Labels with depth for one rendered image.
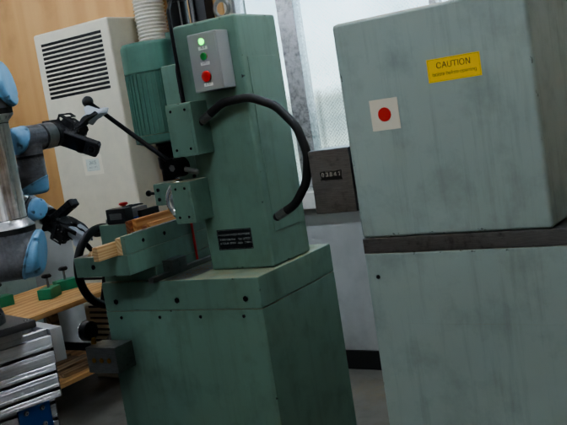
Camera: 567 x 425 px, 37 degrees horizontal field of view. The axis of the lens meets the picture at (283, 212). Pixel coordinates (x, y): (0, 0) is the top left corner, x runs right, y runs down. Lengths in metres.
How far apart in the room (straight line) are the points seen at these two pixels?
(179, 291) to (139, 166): 1.78
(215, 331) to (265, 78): 0.74
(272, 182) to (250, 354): 0.49
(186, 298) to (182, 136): 0.47
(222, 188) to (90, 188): 1.99
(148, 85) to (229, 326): 0.77
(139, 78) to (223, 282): 0.68
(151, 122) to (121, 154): 1.59
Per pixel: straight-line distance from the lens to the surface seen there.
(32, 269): 2.17
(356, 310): 3.97
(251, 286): 2.36
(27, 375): 2.30
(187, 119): 2.41
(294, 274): 2.50
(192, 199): 2.43
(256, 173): 2.41
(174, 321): 2.55
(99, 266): 2.55
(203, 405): 2.58
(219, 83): 2.37
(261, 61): 2.48
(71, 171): 4.48
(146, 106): 2.64
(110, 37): 4.21
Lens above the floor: 1.23
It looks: 7 degrees down
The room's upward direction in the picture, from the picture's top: 9 degrees counter-clockwise
